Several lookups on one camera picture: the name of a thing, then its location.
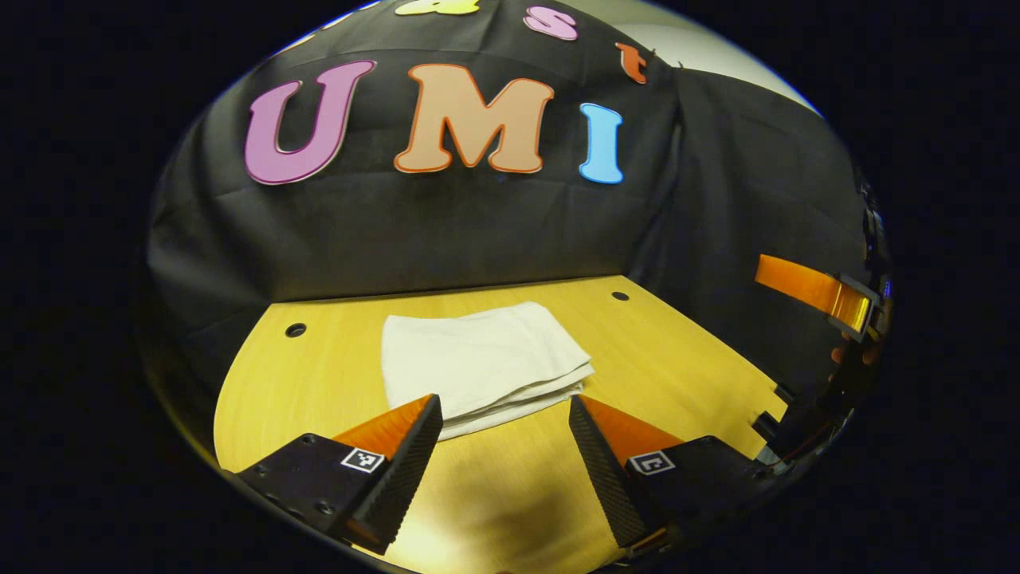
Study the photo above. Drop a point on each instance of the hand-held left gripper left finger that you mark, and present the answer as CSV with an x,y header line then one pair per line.
x,y
406,470

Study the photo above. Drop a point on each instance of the black backdrop cloth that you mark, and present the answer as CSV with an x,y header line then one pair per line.
x,y
446,231

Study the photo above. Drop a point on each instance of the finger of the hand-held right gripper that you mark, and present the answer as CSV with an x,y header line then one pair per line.
x,y
785,426
805,285

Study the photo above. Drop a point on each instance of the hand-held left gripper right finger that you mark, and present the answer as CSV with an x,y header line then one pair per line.
x,y
610,478

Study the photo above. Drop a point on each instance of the white jeans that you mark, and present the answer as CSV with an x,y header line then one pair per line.
x,y
470,359

